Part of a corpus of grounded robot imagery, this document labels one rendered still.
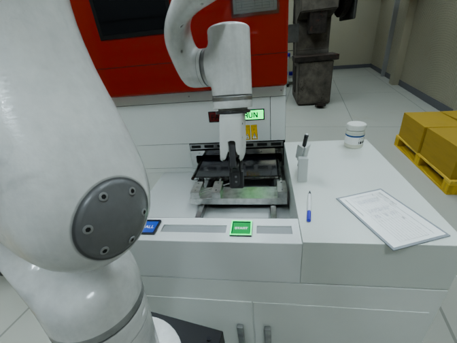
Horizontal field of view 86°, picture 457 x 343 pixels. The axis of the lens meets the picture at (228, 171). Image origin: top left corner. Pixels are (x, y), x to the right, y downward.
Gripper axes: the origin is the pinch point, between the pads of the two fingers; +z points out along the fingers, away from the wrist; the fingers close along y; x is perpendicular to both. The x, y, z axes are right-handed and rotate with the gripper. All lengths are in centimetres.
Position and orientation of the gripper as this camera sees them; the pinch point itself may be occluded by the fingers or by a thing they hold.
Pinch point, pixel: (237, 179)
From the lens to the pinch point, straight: 57.4
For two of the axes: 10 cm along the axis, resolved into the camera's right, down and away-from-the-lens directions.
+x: 9.9, -0.2, -1.5
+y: -1.4, 2.9, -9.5
